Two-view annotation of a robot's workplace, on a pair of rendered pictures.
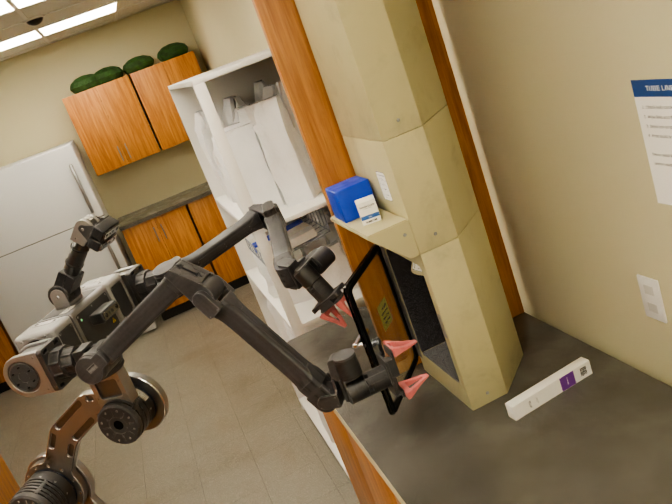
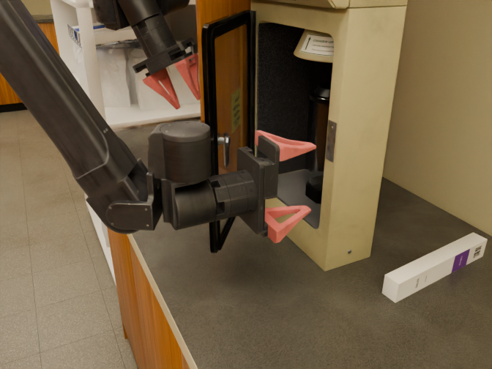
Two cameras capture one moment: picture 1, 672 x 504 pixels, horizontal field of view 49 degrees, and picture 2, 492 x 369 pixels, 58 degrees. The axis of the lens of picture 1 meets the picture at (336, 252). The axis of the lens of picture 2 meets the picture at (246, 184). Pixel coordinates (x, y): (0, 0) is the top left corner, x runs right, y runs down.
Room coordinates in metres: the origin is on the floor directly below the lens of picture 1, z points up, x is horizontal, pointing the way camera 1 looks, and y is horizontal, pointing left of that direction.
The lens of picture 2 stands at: (1.08, 0.12, 1.46)
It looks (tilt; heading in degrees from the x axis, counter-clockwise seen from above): 26 degrees down; 346
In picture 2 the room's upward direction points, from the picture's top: straight up
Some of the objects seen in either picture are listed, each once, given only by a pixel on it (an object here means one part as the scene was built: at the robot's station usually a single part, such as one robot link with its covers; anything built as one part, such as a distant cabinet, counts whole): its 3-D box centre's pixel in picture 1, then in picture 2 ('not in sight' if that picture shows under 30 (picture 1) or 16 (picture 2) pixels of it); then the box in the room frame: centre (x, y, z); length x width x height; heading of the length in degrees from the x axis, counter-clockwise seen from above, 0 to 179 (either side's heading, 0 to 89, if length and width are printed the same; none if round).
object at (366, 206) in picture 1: (368, 210); not in sight; (1.82, -0.12, 1.54); 0.05 x 0.05 x 0.06; 87
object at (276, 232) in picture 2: (409, 378); (281, 206); (1.60, -0.06, 1.16); 0.09 x 0.07 x 0.07; 102
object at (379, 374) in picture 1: (379, 378); (234, 194); (1.59, 0.01, 1.20); 0.07 x 0.07 x 0.10; 12
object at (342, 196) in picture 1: (351, 198); not in sight; (1.94, -0.09, 1.56); 0.10 x 0.10 x 0.09; 12
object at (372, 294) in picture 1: (383, 326); (230, 126); (1.89, -0.05, 1.19); 0.30 x 0.01 x 0.40; 153
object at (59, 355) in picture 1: (66, 361); not in sight; (1.80, 0.75, 1.45); 0.09 x 0.08 x 0.12; 162
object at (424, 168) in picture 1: (445, 252); (345, 47); (1.91, -0.28, 1.33); 0.32 x 0.25 x 0.77; 12
